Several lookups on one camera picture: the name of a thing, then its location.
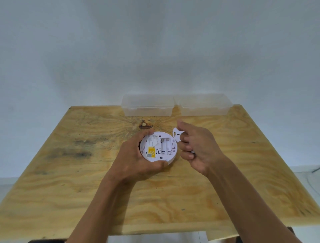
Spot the person's right hand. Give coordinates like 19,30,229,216
177,120,227,177

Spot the person's left hand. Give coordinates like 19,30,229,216
105,129,168,185

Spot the white round smoke detector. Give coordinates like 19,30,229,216
139,131,178,166

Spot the white plastic mounting plate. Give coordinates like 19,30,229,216
172,127,195,154

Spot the clear plastic box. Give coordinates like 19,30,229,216
121,94,175,117
174,94,233,116

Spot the person's left forearm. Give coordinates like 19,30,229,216
66,175,137,243

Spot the person's right forearm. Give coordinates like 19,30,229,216
207,155,303,243

